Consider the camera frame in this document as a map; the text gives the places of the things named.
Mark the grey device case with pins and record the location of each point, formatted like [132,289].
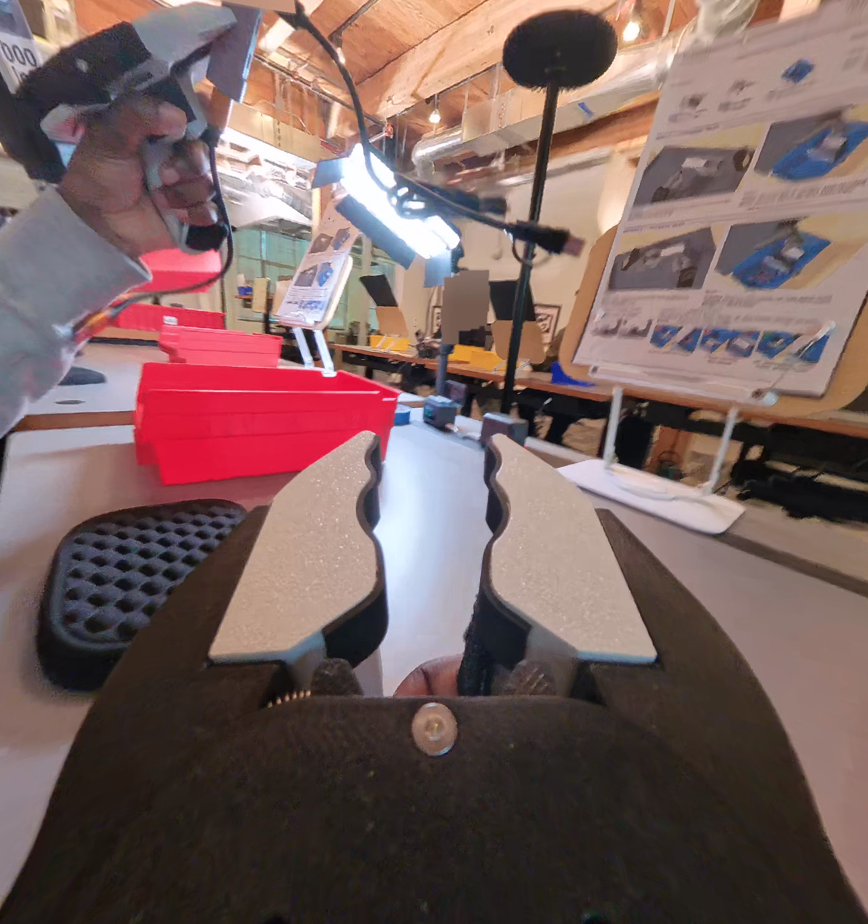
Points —
[440,413]

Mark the black disc on pole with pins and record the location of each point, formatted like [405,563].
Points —
[560,47]

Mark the person's right hand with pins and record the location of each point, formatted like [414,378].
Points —
[430,678]

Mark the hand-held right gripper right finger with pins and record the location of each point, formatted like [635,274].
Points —
[557,570]

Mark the person's left forearm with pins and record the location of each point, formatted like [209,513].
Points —
[37,303]

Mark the grey USB hub adapter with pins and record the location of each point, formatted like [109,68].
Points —
[549,240]

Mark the person's left hand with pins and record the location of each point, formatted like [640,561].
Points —
[116,180]

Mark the red plastic bin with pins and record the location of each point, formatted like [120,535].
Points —
[261,447]
[217,346]
[174,316]

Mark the instruction board on stand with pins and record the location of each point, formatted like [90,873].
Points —
[730,216]
[318,274]

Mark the light panel on stand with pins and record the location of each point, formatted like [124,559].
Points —
[391,198]

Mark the black honeycomb pad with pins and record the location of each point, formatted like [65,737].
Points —
[116,577]

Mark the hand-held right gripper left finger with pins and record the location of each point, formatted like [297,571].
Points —
[304,563]

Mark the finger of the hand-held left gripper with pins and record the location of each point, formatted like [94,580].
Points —
[181,32]
[198,94]

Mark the dark grey box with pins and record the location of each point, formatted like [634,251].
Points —
[505,429]

